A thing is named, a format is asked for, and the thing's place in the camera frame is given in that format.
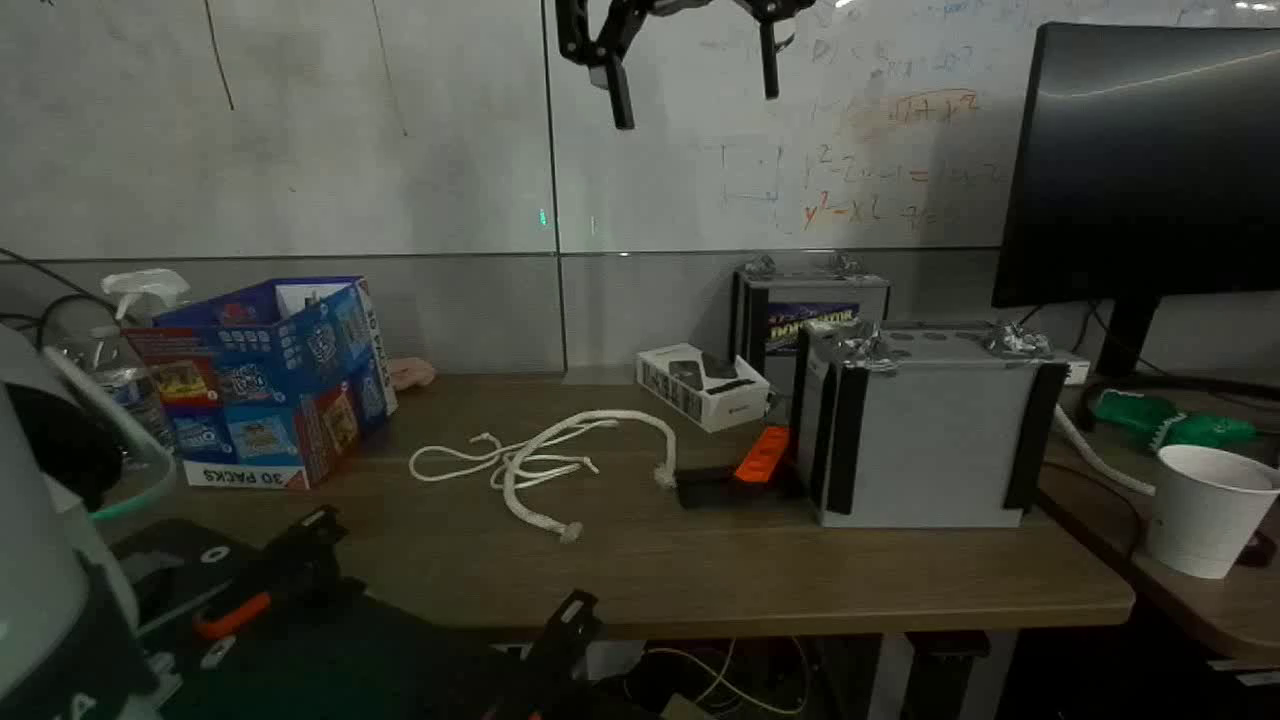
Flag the small white printed box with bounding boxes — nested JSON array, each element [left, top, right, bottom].
[[632, 341, 774, 435]]

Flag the thin white cord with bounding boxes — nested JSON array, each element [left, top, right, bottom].
[[402, 428, 605, 496]]

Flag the black clamp with orange trigger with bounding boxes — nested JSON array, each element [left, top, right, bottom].
[[113, 503, 350, 660]]

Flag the white paper cup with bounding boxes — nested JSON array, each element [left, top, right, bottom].
[[1143, 441, 1280, 585]]

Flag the blue printed cardboard box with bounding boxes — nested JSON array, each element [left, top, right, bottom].
[[125, 271, 400, 496]]

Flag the large grey metal case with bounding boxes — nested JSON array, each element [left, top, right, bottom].
[[793, 315, 1071, 531]]

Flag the pink crumpled item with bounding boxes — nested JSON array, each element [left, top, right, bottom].
[[388, 351, 441, 395]]

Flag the black monitor stand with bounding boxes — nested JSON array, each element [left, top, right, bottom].
[[1071, 291, 1280, 403]]

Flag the small grey metal case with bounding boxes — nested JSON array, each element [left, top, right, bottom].
[[727, 255, 895, 403]]

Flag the flat black block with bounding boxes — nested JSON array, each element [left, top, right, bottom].
[[670, 453, 807, 512]]

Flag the thin white wires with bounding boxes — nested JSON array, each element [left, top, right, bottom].
[[646, 634, 810, 720]]

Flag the orange plastic block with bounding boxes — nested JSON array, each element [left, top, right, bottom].
[[733, 420, 794, 489]]

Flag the green plastic item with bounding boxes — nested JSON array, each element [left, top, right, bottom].
[[1085, 382, 1263, 454]]

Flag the white cable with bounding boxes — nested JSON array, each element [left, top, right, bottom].
[[1051, 398, 1161, 501]]

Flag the black computer monitor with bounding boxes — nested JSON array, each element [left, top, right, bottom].
[[992, 15, 1280, 315]]

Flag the white table leg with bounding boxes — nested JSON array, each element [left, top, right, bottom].
[[864, 628, 1019, 720]]

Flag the thick white braided rope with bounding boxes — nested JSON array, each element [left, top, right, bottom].
[[495, 403, 685, 547]]

